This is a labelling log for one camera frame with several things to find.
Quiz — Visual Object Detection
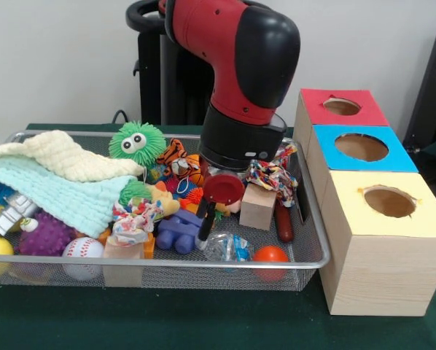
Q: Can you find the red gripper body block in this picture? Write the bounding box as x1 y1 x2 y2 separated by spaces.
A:
203 173 246 207

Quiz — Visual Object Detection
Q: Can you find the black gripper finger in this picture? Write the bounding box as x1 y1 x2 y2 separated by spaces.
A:
195 201 218 251

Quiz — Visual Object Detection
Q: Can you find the purple plastic building block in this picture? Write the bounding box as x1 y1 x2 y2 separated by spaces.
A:
156 214 204 254

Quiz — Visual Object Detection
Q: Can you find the plain wooden cube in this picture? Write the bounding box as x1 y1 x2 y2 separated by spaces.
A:
240 182 278 231

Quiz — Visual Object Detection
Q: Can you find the yellow duck plush toy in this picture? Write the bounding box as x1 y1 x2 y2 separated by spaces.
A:
151 184 181 218

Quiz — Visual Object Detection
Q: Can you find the tiger striped toy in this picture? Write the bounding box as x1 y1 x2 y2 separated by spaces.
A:
158 139 188 176

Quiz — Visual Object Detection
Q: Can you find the red maraca rattle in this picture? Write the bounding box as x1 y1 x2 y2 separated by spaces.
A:
253 245 289 284

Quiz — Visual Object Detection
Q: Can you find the green spiky ball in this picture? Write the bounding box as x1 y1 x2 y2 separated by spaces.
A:
107 121 166 163

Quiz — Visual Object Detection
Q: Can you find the mint knitted cloth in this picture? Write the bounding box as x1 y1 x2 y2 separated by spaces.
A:
0 151 131 236

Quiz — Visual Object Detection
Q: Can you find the cream knitted cloth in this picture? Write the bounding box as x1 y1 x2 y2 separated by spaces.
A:
0 129 144 182

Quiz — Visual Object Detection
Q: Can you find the clear shallow mesh bin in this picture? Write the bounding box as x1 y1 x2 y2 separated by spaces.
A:
0 130 331 292

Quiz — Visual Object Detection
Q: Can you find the wooden box with three holes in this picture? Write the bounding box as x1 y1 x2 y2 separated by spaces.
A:
293 88 436 317

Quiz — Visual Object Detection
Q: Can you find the small orange basketball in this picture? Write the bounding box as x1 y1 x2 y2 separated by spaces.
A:
184 154 204 184

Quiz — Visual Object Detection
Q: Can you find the dark red sausage toy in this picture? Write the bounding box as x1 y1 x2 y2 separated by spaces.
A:
276 198 295 244

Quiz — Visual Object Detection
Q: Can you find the floral patterned fabric knot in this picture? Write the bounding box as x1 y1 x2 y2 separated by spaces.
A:
112 198 166 246

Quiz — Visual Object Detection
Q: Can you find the dark green tablecloth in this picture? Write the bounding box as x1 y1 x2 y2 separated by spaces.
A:
0 122 436 350

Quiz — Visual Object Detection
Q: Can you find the white baseball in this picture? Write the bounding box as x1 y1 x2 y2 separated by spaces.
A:
61 236 105 281

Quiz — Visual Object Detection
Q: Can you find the purple monster toy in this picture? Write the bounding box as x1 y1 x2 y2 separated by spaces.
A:
20 211 77 257

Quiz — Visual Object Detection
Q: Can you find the black panel stand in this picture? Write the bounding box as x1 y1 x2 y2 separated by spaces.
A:
402 24 436 172

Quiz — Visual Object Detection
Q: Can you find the multicoloured rope toy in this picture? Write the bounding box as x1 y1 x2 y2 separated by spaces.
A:
247 144 299 209

